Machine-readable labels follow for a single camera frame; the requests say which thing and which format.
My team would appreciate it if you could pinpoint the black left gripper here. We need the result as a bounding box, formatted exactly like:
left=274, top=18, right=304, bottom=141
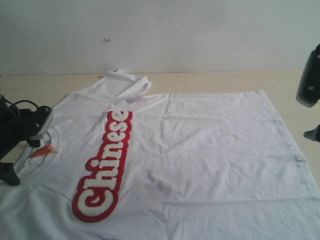
left=0, top=101, right=41, bottom=186

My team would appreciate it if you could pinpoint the white t-shirt with red logo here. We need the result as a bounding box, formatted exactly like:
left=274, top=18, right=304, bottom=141
left=0, top=70, right=320, bottom=240

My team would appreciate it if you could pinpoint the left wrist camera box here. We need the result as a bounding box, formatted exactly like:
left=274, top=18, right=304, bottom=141
left=26, top=105, right=54, bottom=141

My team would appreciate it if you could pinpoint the black left camera cable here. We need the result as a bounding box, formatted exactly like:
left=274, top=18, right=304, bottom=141
left=0, top=94, right=41, bottom=118

